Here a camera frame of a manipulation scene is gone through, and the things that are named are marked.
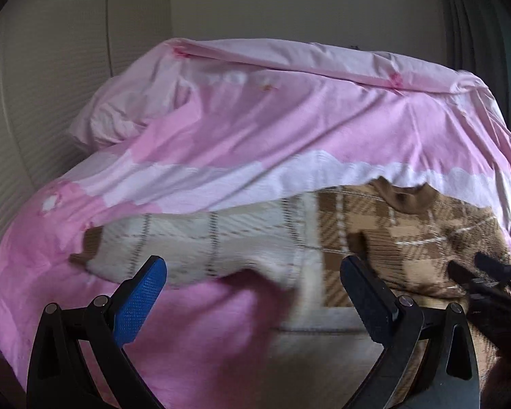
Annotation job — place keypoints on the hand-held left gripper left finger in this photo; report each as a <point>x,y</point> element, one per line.
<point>139,299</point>

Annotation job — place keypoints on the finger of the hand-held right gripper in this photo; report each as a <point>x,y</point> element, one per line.
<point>498,269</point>
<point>464,276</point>

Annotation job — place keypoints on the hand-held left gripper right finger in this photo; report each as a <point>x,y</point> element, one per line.
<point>366,300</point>

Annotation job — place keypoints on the brown plaid knit sweater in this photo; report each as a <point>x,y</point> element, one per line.
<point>409,238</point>

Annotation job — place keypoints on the pale pink pillow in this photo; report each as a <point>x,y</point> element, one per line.
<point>110,115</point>

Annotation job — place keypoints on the pink floral bed sheet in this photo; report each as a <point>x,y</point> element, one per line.
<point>259,123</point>

